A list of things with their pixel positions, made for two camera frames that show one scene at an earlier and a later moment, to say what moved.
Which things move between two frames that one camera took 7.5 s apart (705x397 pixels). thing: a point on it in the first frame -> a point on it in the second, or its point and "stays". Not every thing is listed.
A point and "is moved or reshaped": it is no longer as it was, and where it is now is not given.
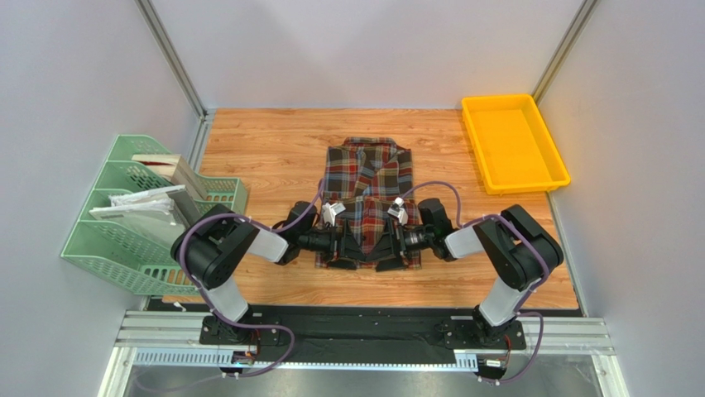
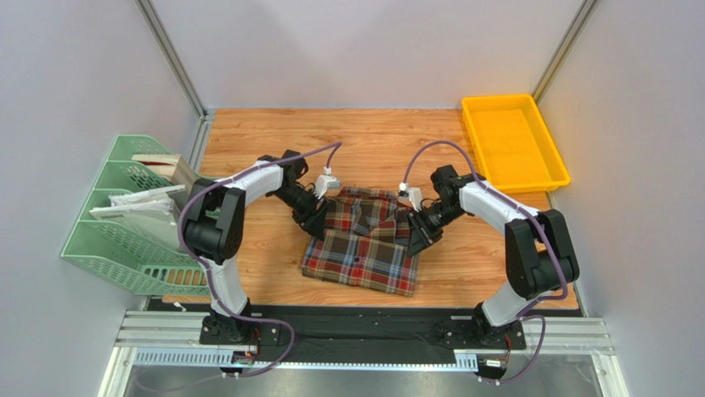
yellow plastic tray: x=515 y=150 stays
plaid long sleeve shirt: x=368 y=181 is moved or reshaped
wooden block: x=175 y=169 stays
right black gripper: x=397 y=241 -> x=421 y=225
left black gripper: x=347 y=246 -> x=312 y=220
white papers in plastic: x=146 y=211 stays
